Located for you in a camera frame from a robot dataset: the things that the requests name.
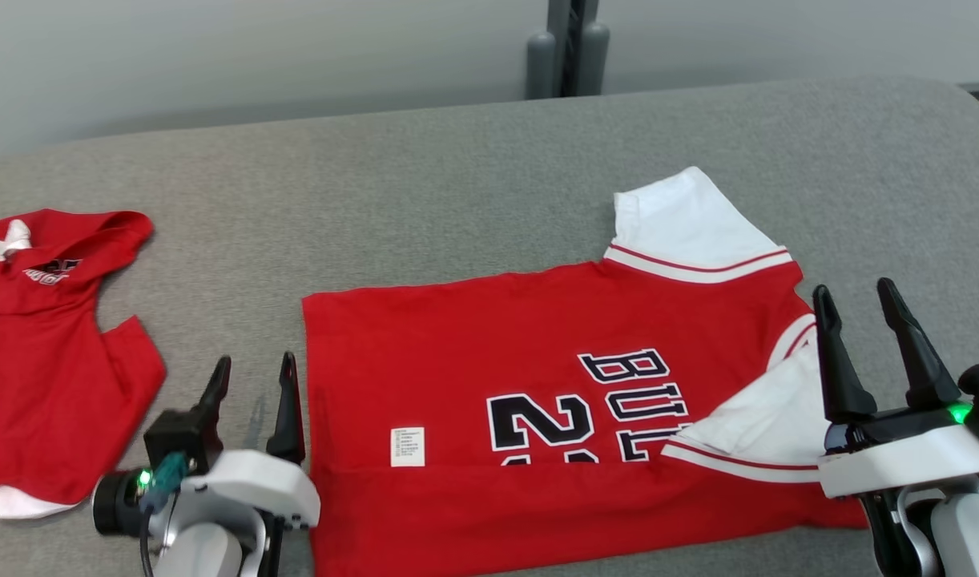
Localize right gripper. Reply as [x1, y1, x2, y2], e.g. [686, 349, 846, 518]
[812, 277, 979, 499]

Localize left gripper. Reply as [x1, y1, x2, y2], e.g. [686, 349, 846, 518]
[91, 351, 322, 577]

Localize red white-striped basketball shorts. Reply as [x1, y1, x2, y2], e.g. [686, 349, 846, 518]
[0, 210, 167, 519]

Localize red numbered basketball jersey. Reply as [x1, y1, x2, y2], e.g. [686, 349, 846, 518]
[301, 166, 871, 577]

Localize left teal-plug camera cable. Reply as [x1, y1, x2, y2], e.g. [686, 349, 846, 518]
[137, 451, 190, 577]

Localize grey metal partition post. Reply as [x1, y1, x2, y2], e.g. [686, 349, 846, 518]
[526, 0, 610, 99]

